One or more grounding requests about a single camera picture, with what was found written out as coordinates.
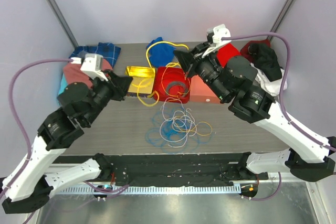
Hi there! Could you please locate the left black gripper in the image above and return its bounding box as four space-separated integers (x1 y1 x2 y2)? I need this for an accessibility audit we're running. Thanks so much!
85 68 135 125

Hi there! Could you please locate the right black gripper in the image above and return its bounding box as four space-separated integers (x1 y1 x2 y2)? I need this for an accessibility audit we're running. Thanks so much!
174 41 230 102

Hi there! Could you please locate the blue cable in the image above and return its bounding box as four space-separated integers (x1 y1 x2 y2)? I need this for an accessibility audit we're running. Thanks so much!
145 103 211 155

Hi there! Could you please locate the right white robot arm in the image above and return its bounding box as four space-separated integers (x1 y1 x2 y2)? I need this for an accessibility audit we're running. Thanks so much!
174 42 335 182

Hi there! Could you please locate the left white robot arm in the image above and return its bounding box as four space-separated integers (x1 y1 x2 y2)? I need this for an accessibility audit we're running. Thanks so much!
1 70 133 214

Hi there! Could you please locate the gold metal tin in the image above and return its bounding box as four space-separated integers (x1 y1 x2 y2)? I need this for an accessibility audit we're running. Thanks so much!
125 66 156 98

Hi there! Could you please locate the red square box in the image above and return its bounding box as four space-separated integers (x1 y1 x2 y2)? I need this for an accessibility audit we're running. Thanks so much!
153 67 191 104

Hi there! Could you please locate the blue plaid cloth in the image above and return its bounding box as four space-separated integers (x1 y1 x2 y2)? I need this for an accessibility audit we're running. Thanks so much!
69 42 121 68

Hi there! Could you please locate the salmon pink square box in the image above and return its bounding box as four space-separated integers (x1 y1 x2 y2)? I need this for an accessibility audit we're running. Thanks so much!
190 76 220 104

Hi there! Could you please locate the salmon pink cloth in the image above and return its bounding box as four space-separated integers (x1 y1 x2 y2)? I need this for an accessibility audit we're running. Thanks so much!
62 58 111 90

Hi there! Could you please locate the light blue cloth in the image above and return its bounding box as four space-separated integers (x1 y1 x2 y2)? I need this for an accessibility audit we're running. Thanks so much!
58 74 68 95

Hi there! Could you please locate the dark red cloth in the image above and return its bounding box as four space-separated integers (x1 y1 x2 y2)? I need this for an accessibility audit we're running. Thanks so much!
240 39 270 61

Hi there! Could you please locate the black cloth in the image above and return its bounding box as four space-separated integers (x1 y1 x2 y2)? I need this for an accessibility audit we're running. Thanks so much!
248 43 282 82

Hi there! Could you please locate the white cloth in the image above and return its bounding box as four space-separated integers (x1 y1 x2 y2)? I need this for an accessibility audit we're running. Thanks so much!
250 63 282 97

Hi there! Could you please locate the grey tape ring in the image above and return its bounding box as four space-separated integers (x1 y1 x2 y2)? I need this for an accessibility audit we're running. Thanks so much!
164 81 190 98

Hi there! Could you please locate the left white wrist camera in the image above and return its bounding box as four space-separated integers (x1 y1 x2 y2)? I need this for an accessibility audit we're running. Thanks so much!
70 52 107 81

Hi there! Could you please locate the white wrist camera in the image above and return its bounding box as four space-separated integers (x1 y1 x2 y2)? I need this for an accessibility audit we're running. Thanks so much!
196 24 232 58
70 52 107 81

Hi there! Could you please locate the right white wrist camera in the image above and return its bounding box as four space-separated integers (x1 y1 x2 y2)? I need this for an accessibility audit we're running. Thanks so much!
196 24 232 58

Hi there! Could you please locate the white cable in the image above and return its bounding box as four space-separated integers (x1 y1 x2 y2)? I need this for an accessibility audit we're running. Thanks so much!
159 97 196 148

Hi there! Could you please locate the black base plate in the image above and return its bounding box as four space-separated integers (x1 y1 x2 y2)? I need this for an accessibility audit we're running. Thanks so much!
94 153 268 187

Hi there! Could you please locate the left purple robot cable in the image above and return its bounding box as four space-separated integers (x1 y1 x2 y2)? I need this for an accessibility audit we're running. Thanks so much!
0 58 82 222

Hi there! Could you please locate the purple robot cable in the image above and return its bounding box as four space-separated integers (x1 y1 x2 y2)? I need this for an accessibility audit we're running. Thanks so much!
0 58 82 222
223 32 336 153

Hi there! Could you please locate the right corner aluminium post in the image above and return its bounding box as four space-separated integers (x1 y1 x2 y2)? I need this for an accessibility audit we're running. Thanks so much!
266 0 313 41

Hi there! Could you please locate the corner aluminium post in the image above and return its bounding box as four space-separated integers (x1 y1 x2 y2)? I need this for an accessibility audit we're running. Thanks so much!
46 0 79 48
266 0 313 41

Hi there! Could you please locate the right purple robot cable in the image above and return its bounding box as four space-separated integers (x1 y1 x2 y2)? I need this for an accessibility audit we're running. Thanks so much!
223 32 336 153

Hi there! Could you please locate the white slotted cable duct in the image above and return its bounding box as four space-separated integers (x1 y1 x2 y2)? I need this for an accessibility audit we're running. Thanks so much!
56 184 241 195

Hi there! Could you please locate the left corner aluminium post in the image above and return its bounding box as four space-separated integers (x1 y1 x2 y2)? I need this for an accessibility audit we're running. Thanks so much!
46 0 79 48

